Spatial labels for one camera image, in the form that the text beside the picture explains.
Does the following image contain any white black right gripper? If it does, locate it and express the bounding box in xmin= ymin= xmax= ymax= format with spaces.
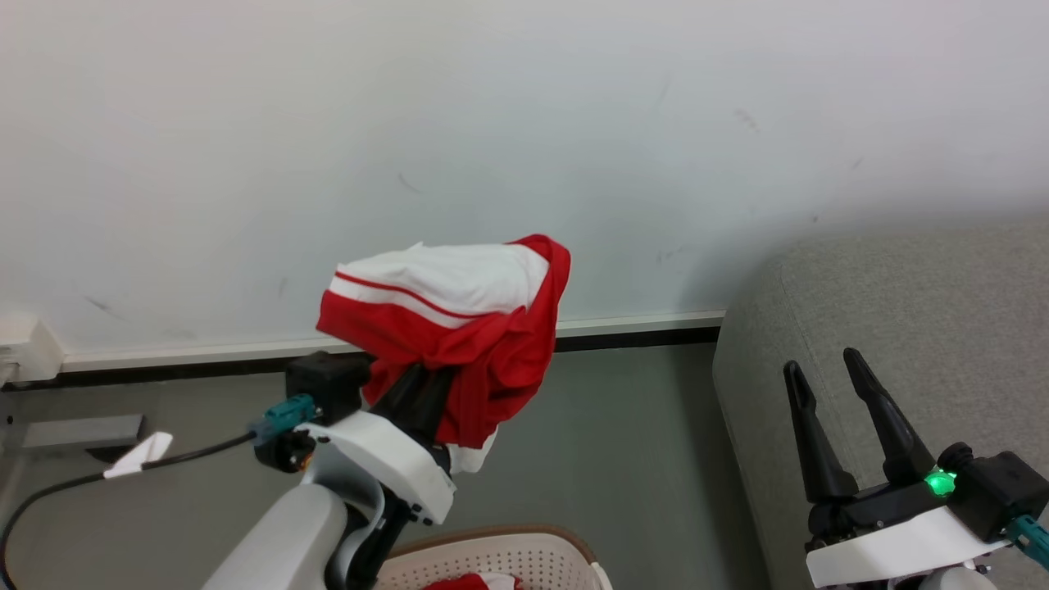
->
xmin=783 ymin=348 xmax=1013 ymax=590

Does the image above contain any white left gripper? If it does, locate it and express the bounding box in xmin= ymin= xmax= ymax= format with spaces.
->
xmin=299 ymin=365 xmax=457 ymax=526

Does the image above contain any red and white sports garment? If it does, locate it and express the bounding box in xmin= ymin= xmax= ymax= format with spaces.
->
xmin=316 ymin=234 xmax=572 ymax=475

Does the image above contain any cream perforated laundry basket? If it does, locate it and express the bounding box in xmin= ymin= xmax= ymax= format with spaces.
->
xmin=373 ymin=524 xmax=614 ymax=590

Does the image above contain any red clothing in basket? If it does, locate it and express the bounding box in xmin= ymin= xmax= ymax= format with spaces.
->
xmin=422 ymin=572 xmax=525 ymax=590

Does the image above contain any grey fabric sofa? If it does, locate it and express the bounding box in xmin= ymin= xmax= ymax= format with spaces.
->
xmin=711 ymin=225 xmax=1049 ymax=590

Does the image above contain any grey metal furniture base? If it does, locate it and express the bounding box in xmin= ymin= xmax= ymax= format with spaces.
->
xmin=0 ymin=385 xmax=147 ymax=465

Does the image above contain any black cable with teal plug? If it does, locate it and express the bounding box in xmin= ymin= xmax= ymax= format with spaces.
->
xmin=0 ymin=393 xmax=319 ymax=579

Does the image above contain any white black wall baseboard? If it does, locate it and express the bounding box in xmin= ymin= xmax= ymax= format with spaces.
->
xmin=61 ymin=310 xmax=727 ymax=375

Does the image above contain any teal right cable plug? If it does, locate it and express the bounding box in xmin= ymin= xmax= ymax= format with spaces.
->
xmin=1006 ymin=515 xmax=1049 ymax=571

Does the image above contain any white paper cable tag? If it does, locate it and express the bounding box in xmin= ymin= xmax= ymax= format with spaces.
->
xmin=102 ymin=432 xmax=175 ymax=479

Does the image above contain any white wall box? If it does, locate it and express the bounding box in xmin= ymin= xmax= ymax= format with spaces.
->
xmin=0 ymin=315 xmax=65 ymax=386

